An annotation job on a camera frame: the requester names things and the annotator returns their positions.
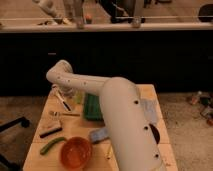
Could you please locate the white cup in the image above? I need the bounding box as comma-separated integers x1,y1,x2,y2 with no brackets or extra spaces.
60,87,75,98

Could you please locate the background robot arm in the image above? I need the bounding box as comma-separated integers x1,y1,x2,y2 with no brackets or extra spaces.
32,0,69,24

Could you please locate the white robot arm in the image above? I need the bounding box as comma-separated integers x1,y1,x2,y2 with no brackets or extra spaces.
46,60,167,171

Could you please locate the green plastic tray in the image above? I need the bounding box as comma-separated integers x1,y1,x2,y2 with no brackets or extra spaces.
83,94,103,121

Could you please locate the translucent green cup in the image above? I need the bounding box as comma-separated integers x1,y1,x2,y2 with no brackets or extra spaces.
74,91,83,104

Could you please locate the grey folded cloth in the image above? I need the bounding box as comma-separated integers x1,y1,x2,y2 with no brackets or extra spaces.
141,98,159,126

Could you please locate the blue sponge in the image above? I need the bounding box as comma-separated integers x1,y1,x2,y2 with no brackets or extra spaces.
89,128,109,144

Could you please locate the small fork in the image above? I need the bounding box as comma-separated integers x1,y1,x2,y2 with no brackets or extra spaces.
49,111,80,117

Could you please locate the yellow banana toy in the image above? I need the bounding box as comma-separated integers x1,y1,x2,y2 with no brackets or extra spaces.
107,145,112,159

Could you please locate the dark brown bowl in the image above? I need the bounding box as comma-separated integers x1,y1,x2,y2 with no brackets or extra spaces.
149,124,160,144

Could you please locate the orange ball on background table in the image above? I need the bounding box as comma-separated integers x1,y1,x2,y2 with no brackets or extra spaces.
85,14,93,24

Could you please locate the orange plastic bowl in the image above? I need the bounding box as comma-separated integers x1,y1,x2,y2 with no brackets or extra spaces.
59,137,93,171

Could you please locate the green cucumber toy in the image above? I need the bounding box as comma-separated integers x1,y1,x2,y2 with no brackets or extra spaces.
40,137,67,155

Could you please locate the black office chair base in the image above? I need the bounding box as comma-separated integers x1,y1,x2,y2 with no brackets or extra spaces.
0,116,31,171

